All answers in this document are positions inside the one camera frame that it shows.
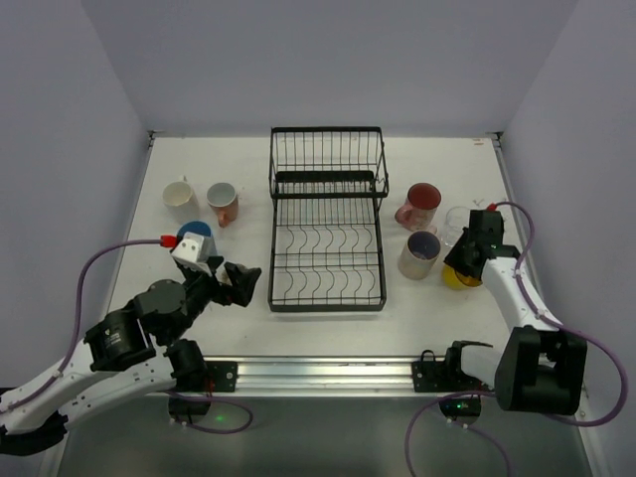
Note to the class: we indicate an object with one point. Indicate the salmon floral mug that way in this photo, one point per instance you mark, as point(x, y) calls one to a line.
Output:
point(223, 199)

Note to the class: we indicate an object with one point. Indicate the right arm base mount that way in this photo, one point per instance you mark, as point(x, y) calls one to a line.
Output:
point(434, 374)

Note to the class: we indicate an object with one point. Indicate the blue tumbler cup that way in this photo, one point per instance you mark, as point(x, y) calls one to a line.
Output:
point(199, 228)

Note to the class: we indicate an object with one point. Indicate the iridescent pink mug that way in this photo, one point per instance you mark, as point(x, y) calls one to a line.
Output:
point(419, 255)

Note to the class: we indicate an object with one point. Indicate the black wire dish rack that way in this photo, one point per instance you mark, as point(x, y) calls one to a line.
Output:
point(327, 185)

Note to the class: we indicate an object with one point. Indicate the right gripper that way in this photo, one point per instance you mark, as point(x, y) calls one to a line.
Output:
point(467, 258)

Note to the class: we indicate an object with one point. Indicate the white ceramic mug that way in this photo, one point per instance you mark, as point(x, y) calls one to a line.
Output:
point(180, 199)

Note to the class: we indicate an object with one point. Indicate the beige speckled cup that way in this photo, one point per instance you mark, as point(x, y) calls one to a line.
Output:
point(224, 278)

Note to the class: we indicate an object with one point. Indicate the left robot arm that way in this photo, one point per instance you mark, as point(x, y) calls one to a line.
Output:
point(133, 351)

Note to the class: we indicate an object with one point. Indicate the aluminium mounting rail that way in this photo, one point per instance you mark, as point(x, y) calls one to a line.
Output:
point(257, 378)

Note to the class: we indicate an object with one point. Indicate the yellow mug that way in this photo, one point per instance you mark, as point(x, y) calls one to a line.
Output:
point(456, 281)

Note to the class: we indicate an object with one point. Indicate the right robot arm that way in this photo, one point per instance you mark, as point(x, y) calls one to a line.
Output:
point(541, 367)

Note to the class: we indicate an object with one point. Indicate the clear glass cup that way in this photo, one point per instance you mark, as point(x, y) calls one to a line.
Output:
point(456, 219)

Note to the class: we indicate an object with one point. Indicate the pink floral mug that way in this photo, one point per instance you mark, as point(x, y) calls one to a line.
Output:
point(419, 208)

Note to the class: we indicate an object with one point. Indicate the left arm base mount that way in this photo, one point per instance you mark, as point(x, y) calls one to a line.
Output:
point(220, 377)

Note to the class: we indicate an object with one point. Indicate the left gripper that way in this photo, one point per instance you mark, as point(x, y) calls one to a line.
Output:
point(222, 282)

